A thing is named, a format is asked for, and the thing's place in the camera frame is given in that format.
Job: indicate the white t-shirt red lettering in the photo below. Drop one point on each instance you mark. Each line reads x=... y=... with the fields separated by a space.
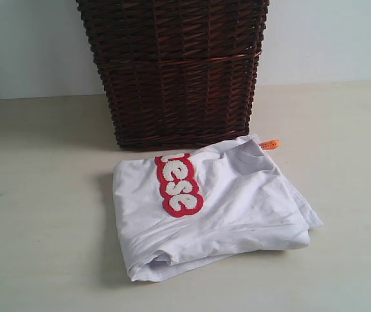
x=175 y=213

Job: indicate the dark brown wicker basket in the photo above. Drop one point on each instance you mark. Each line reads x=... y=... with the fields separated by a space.
x=176 y=74

